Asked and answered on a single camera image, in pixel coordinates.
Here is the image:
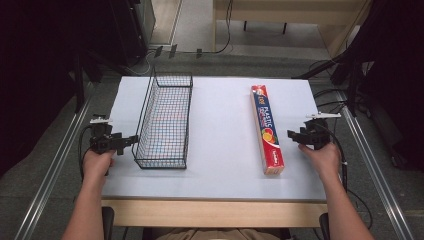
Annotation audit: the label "metal floor rail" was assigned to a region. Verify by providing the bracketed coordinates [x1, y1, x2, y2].
[334, 89, 416, 240]
[13, 84, 96, 240]

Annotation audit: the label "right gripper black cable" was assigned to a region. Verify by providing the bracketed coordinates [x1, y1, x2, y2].
[318, 122, 374, 232]

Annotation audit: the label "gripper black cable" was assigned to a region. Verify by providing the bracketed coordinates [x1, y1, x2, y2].
[318, 122, 374, 232]
[77, 124, 95, 183]

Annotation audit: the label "person's right hand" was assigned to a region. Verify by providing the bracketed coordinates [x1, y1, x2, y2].
[297, 141, 342, 184]

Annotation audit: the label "red plastic wrap box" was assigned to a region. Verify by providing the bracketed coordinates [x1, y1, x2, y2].
[250, 84, 286, 177]

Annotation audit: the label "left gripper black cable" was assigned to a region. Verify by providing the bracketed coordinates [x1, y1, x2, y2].
[77, 124, 95, 183]

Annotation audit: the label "black stand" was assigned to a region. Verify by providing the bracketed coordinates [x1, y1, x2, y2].
[292, 49, 368, 118]

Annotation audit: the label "black wire basket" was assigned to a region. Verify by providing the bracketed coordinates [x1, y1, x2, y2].
[131, 65, 195, 170]

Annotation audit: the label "person's left hand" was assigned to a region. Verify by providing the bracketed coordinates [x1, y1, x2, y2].
[81, 147, 116, 183]

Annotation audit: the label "person's beige trousers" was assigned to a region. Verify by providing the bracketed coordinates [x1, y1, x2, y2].
[155, 227, 292, 240]

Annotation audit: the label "black chair armrest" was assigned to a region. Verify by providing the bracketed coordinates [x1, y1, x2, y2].
[318, 212, 332, 240]
[101, 206, 116, 240]

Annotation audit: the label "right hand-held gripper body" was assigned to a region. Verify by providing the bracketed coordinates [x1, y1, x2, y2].
[298, 112, 343, 151]

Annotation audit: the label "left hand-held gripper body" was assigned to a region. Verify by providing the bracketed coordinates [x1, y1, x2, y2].
[89, 114, 123, 156]

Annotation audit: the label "light wooden desk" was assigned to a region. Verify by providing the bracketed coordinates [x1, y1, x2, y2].
[212, 0, 373, 58]

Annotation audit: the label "black curtain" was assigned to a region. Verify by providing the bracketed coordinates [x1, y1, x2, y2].
[0, 0, 116, 178]
[346, 0, 424, 171]

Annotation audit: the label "black floor cable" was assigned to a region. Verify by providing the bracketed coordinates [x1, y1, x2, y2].
[181, 0, 234, 55]

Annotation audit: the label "black cabinet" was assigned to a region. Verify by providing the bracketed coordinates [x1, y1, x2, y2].
[108, 0, 157, 67]

